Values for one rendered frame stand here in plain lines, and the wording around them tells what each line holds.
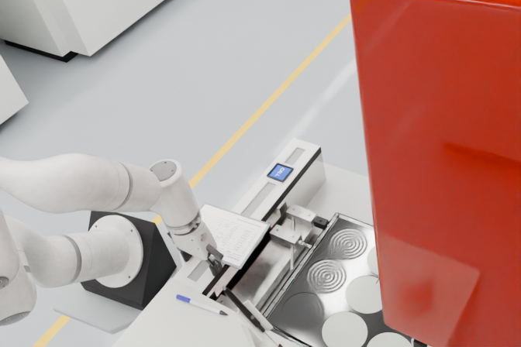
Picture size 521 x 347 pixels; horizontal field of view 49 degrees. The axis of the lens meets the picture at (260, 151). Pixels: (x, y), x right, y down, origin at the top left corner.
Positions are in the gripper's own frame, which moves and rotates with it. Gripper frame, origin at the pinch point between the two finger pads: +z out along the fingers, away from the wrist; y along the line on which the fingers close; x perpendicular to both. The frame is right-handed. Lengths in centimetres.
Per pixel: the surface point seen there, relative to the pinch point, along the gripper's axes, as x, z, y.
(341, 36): -230, 97, 101
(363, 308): -10.4, 7.3, -37.4
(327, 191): -44.2, 15.2, -7.4
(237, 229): -12.3, 0.3, -1.7
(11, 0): -135, 48, 309
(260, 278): -7.1, 9.2, -10.2
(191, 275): 3.6, 1.6, 1.2
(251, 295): -2.0, 9.2, -11.2
